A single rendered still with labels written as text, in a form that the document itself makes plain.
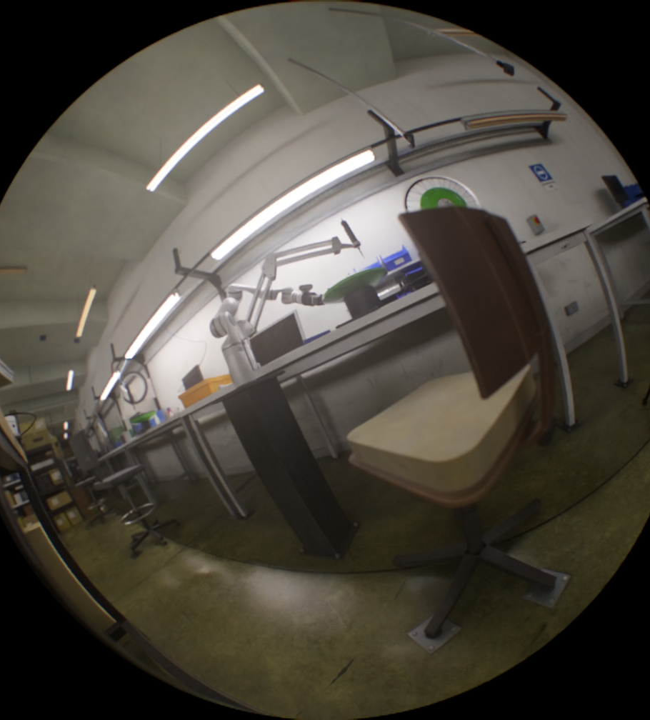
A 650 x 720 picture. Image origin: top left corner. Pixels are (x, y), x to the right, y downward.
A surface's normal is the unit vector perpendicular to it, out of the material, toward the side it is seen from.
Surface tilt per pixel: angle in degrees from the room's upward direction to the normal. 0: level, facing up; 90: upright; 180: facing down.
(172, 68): 180
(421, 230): 90
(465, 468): 90
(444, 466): 90
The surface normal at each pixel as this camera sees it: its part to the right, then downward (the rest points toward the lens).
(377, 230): -0.33, 0.12
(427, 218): 0.08, -0.07
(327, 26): 0.41, 0.91
